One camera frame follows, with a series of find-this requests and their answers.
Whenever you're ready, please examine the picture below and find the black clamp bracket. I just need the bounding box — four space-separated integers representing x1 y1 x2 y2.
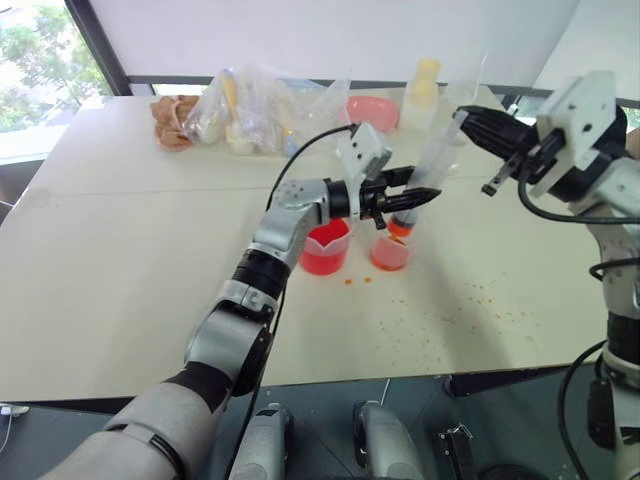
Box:
433 421 480 480

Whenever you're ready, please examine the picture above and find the small clear cup red liquid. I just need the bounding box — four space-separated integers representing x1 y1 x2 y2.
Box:
369 234 414 273

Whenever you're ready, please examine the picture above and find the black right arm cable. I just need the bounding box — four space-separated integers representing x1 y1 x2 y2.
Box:
517 172 640 225
556 259 640 480

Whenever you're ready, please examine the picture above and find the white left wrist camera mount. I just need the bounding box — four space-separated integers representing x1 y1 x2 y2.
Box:
335 122 394 222

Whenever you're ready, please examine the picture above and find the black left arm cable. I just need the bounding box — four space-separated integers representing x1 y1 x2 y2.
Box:
222 123 358 480

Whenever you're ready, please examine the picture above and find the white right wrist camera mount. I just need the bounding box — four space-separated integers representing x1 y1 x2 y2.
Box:
528 69 620 200

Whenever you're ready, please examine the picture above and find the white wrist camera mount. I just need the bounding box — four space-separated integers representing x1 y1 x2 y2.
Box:
335 122 394 222
528 69 620 200

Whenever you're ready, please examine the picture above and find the dark window frame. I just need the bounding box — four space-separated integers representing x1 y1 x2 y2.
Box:
66 0 640 109

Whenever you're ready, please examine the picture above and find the silver robot right leg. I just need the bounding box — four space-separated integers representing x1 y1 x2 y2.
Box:
351 399 427 480

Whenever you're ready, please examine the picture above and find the clear plastic bag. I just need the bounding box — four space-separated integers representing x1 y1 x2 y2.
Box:
180 63 352 157

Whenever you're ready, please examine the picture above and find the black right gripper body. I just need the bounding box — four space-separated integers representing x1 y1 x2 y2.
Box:
481 127 569 197

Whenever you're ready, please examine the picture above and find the silver robot leg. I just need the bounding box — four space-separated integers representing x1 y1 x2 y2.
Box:
228 401 297 480
351 399 427 480

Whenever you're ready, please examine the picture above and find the spouted cup of red liquid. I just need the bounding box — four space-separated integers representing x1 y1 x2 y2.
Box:
298 217 352 277

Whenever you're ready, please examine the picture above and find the brown crumpled cloth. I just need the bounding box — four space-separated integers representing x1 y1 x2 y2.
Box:
150 93 200 154

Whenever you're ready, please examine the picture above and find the white bottle yellow cap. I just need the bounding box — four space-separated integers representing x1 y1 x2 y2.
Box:
399 80 442 133
415 58 443 86

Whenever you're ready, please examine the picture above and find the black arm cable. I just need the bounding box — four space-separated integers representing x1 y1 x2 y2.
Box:
556 259 640 480
222 123 358 480
517 172 640 225

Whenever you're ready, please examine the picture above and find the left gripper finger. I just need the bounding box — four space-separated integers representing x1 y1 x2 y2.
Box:
382 165 418 188
383 186 443 213

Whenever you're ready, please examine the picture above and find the dark round base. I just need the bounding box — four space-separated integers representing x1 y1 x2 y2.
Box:
474 462 537 480

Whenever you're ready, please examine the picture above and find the clear plastic syringe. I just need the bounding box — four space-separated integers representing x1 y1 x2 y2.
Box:
387 110 469 239

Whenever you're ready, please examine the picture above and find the clear plastic beaker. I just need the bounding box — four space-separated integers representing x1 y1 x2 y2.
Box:
441 51 490 109

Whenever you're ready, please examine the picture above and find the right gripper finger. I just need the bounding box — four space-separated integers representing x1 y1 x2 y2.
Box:
462 118 536 162
456 105 540 141

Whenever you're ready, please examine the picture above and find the white plug with cable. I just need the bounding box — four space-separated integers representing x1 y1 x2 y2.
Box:
0 402 32 454

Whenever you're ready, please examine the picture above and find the silver robot left leg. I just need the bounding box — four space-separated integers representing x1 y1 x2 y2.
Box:
228 401 297 480

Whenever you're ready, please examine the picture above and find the pink plastic bowl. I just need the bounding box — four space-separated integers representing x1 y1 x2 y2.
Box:
341 95 401 134

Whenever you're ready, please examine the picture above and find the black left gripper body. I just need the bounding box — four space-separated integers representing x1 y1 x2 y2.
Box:
357 172 397 232

